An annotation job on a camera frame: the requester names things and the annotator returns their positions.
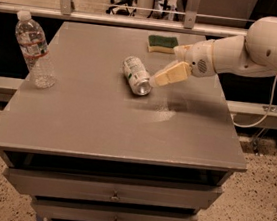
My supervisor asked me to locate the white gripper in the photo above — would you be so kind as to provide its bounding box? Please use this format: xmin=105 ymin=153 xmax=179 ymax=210
xmin=149 ymin=40 xmax=216 ymax=87

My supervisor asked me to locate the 7up soda can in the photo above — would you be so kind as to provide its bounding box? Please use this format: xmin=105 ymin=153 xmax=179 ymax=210
xmin=122 ymin=56 xmax=151 ymax=96

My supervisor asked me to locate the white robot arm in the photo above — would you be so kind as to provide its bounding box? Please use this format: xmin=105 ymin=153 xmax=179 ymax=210
xmin=149 ymin=17 xmax=277 ymax=87

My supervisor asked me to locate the green yellow sponge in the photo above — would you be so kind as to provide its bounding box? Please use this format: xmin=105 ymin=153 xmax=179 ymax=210
xmin=147 ymin=35 xmax=178 ymax=54

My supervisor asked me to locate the grey drawer cabinet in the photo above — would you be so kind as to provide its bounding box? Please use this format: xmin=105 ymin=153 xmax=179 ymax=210
xmin=0 ymin=22 xmax=246 ymax=216

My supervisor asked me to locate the clear plastic water bottle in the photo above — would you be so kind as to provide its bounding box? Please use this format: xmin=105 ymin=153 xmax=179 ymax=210
xmin=15 ymin=10 xmax=57 ymax=89

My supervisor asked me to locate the top grey drawer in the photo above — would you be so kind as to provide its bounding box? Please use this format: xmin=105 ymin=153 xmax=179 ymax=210
xmin=4 ymin=168 xmax=222 ymax=210

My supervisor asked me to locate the middle grey drawer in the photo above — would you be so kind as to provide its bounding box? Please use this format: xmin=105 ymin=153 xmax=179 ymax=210
xmin=32 ymin=200 xmax=198 ymax=221

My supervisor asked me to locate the metal railing frame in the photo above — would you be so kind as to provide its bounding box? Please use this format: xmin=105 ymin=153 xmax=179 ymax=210
xmin=0 ymin=0 xmax=277 ymax=47

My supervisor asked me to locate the white cable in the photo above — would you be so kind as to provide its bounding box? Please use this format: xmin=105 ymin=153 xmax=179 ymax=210
xmin=229 ymin=69 xmax=277 ymax=133

